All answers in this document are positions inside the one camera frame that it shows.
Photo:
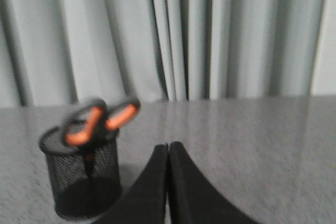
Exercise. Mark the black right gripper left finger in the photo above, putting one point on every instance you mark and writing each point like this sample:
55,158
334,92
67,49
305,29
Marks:
144,202

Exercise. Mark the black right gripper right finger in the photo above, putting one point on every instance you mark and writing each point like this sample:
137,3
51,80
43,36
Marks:
192,198

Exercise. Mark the orange and grey scissors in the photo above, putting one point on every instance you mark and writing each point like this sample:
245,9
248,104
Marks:
102,119

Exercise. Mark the black mesh pen bucket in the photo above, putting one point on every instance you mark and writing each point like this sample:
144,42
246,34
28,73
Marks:
81,189

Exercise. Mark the grey curtain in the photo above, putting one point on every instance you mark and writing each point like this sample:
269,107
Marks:
56,52

